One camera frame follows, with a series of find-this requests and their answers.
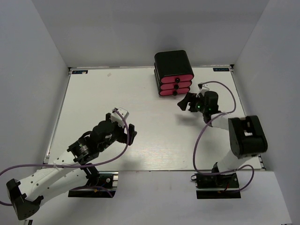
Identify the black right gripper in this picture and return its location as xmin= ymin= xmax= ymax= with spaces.
xmin=178 ymin=92 xmax=208 ymax=113

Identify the left dark table label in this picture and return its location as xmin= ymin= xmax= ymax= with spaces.
xmin=71 ymin=70 xmax=88 ymax=75

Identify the dark table label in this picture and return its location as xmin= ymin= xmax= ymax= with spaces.
xmin=213 ymin=67 xmax=230 ymax=72
xmin=71 ymin=70 xmax=88 ymax=75

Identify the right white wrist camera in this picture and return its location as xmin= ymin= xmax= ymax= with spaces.
xmin=196 ymin=83 xmax=210 ymax=97

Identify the pink top drawer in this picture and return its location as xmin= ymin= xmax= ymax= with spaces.
xmin=161 ymin=74 xmax=194 ymax=83

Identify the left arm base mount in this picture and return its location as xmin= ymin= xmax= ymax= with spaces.
xmin=68 ymin=172 xmax=119 ymax=198

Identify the black drawer cabinet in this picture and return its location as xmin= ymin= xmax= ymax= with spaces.
xmin=154 ymin=50 xmax=194 ymax=93

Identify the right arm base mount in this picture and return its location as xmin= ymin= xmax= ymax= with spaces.
xmin=191 ymin=173 xmax=241 ymax=200

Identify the right dark table label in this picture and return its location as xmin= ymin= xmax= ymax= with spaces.
xmin=213 ymin=67 xmax=230 ymax=72

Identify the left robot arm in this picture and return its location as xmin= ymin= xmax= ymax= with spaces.
xmin=6 ymin=113 xmax=137 ymax=220

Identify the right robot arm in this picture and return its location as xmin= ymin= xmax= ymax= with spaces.
xmin=177 ymin=91 xmax=268 ymax=187

